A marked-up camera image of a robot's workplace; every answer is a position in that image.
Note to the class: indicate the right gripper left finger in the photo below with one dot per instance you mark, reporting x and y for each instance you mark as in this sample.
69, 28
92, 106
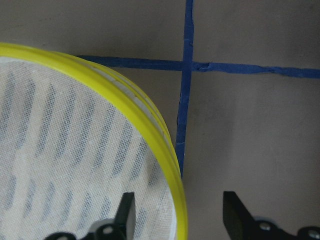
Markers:
125, 218

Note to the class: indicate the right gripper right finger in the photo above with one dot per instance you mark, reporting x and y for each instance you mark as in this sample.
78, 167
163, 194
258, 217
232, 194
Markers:
237, 220

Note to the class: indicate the yellow steamer layer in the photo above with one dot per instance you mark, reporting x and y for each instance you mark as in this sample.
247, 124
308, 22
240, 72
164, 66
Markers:
74, 137

